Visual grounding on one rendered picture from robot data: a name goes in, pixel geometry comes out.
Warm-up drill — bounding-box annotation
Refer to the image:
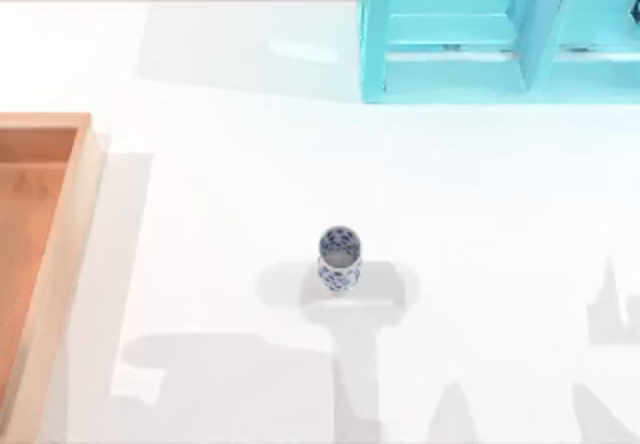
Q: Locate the blue and white patterned cup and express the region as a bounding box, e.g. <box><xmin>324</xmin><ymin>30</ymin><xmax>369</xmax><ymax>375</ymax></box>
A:
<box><xmin>316</xmin><ymin>225</ymin><xmax>363</xmax><ymax>297</ymax></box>

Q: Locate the shallow salmon-coloured box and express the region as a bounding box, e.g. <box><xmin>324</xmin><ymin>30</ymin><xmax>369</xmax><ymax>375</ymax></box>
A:
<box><xmin>0</xmin><ymin>112</ymin><xmax>107</xmax><ymax>444</ymax></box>

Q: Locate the light blue rack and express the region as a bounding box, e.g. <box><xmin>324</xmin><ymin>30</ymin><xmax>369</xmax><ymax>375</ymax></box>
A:
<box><xmin>358</xmin><ymin>0</ymin><xmax>640</xmax><ymax>106</ymax></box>

